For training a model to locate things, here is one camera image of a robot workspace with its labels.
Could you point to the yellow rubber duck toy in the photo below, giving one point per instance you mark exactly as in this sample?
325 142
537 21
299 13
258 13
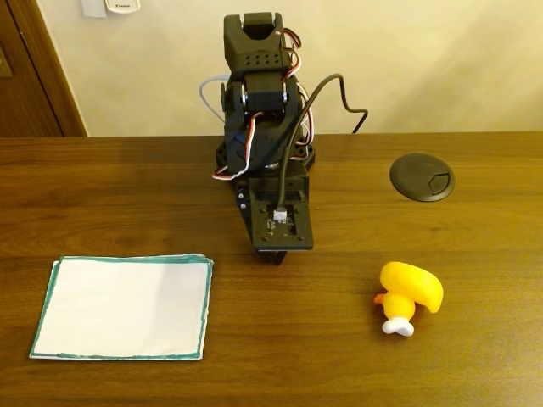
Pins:
409 286

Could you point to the white paper with green border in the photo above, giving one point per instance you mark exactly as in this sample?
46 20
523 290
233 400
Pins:
123 309

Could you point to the black round desk grommet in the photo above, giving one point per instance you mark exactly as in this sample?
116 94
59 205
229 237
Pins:
418 176

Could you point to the brown wooden door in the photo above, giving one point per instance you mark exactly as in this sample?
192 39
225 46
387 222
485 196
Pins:
29 85

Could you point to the brass door plate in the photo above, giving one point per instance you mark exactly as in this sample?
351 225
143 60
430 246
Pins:
4 63

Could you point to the black camera mount with board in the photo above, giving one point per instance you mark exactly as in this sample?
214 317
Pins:
292 229

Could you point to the white wall controller with print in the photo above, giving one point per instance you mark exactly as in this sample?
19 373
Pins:
123 5

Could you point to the plain white wall plate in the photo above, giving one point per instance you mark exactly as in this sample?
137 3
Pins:
93 7

